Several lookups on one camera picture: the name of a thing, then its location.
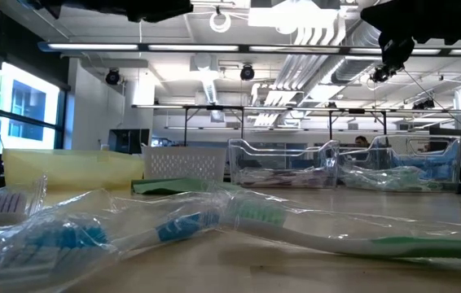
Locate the green toothbrush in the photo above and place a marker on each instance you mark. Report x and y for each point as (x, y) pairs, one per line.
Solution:
(336, 240)
(385, 179)

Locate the black ceiling device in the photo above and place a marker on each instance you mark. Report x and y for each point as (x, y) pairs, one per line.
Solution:
(379, 75)

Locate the blue toothbrush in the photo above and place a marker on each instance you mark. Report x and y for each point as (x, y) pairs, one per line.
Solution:
(71, 240)

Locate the person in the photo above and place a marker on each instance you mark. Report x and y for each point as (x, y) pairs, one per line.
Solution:
(361, 141)

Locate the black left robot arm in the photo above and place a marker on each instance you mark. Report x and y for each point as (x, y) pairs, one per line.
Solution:
(112, 6)

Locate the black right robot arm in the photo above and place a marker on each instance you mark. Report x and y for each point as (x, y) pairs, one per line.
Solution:
(438, 16)

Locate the yellow plastic bin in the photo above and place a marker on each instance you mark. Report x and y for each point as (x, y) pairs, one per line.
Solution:
(71, 169)

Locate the white perforated plastic basket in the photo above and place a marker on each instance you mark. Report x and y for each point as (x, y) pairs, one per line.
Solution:
(185, 163)

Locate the black ceiling camera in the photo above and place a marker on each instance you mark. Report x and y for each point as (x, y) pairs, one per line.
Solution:
(112, 76)
(247, 72)

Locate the clear plastic bin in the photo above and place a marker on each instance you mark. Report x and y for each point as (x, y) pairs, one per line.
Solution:
(418, 154)
(279, 154)

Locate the large window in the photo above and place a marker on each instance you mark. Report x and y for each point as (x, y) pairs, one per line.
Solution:
(27, 106)

